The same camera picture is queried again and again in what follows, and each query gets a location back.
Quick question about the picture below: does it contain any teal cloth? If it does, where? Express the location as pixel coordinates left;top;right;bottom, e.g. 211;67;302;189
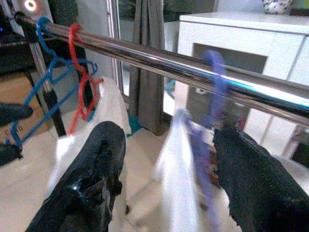
126;110;140;138

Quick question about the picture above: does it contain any chrome clothes rail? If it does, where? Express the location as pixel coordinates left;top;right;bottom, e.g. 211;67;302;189
15;13;309;126

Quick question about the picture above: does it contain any grey curtain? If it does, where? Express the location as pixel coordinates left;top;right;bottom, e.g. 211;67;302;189
129;0;169;136

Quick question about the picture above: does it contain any aluminium sliding door frame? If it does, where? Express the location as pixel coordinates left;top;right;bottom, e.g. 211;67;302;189
106;0;131;97

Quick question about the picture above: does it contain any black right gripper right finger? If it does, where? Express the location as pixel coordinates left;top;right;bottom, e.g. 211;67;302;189
212;126;309;232

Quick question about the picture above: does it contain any black clothes rack frame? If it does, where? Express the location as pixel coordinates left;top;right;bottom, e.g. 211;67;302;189
14;12;68;138

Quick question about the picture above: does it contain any white shirt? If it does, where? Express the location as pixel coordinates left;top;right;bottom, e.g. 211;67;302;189
153;108;219;232
45;76;133;196

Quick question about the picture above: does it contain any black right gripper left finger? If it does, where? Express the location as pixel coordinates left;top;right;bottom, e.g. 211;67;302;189
25;120;127;232

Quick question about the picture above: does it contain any purple wire hanger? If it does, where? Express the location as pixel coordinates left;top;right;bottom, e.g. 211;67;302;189
187;49;231;232

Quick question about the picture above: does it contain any red wire hanger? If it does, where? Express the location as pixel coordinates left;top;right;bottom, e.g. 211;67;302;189
67;23;105;135

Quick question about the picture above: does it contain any white device with glowing ring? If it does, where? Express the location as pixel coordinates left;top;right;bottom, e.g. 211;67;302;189
9;0;53;26

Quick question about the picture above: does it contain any spotted white vase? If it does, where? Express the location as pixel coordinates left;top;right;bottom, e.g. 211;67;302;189
262;0;295;15

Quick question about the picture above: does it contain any white cabinet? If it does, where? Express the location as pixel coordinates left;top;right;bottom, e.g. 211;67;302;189
177;11;309;160

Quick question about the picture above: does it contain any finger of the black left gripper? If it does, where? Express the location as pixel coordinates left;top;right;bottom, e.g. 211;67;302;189
0;144;24;167
0;102;34;127

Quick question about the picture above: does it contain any brown cardboard box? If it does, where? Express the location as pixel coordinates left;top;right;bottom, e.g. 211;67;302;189
0;73;57;143

